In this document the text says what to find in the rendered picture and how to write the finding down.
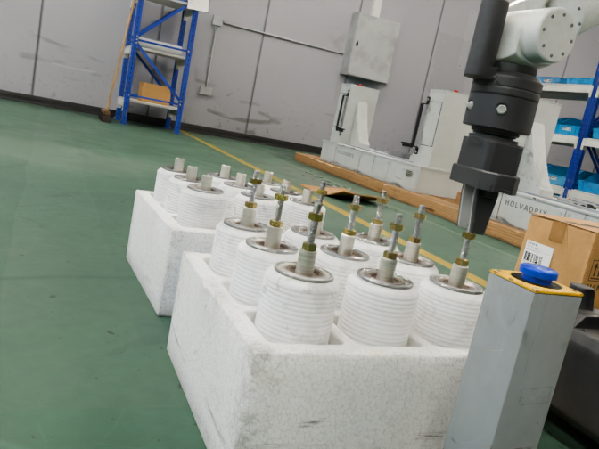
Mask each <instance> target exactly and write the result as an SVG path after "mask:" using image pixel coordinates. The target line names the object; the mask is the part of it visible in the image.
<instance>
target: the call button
mask: <svg viewBox="0 0 599 449"><path fill-rule="evenodd" d="M519 271H520V272H521V278H523V279H525V280H527V281H530V282H535V283H538V284H543V285H552V282H553V281H557V279H558V275H559V274H558V273H557V272H556V271H555V270H554V269H551V268H549V267H546V266H542V265H537V264H532V263H521V264H520V267H519Z"/></svg>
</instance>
